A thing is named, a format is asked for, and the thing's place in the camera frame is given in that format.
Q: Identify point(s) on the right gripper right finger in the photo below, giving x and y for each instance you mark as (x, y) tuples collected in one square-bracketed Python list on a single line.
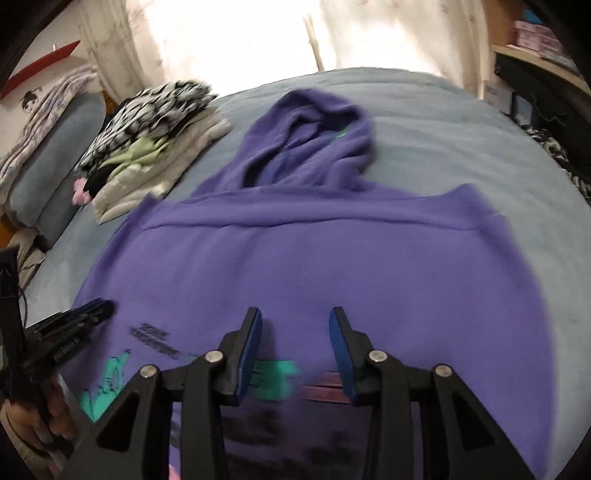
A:
[(431, 414)]

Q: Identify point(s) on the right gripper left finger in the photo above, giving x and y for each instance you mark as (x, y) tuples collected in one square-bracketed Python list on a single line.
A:
[(131, 438)]

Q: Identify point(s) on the purple hoodie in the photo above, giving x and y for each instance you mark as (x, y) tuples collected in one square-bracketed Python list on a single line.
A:
[(291, 227)]

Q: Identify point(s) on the black white clothes pile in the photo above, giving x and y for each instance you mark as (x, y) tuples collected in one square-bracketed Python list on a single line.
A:
[(553, 148)]

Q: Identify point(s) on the grey blue pillow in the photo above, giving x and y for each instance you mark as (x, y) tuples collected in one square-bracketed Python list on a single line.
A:
[(41, 196)]

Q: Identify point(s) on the pink small plush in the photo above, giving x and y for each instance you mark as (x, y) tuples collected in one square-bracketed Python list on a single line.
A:
[(81, 195)]

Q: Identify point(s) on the black folded garment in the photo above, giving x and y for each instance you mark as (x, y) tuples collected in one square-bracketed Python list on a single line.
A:
[(96, 181)]

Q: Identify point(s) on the cream folded garment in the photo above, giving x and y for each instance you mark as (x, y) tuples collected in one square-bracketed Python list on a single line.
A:
[(127, 189)]

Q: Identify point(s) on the light green folded garment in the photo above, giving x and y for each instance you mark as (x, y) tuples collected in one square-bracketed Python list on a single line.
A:
[(142, 153)]

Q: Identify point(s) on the black white patterned garment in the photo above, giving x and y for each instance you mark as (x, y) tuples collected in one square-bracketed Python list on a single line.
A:
[(154, 113)]

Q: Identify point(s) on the floral patterned pillow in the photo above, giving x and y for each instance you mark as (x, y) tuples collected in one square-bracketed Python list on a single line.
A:
[(43, 118)]

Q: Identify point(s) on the light blue fleece blanket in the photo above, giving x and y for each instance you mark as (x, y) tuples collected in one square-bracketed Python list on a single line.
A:
[(429, 138)]

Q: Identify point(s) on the cream window curtain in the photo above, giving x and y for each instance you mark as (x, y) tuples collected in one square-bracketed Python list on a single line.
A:
[(238, 45)]

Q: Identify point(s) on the pink boxes stack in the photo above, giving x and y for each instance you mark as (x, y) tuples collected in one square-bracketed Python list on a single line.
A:
[(534, 37)]

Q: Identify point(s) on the wooden wall shelf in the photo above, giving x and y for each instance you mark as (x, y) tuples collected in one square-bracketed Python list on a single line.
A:
[(534, 59)]

